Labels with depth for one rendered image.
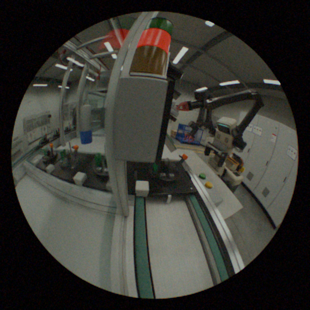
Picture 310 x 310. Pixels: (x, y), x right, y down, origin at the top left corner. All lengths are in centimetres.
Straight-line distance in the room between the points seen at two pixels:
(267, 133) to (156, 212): 319
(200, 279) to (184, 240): 17
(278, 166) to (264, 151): 64
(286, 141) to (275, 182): 107
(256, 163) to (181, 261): 308
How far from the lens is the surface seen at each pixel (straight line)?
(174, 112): 59
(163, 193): 32
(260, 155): 317
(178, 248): 32
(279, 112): 832
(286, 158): 310
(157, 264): 30
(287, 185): 314
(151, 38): 15
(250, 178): 326
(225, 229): 37
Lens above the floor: 121
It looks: 25 degrees down
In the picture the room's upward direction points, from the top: 9 degrees clockwise
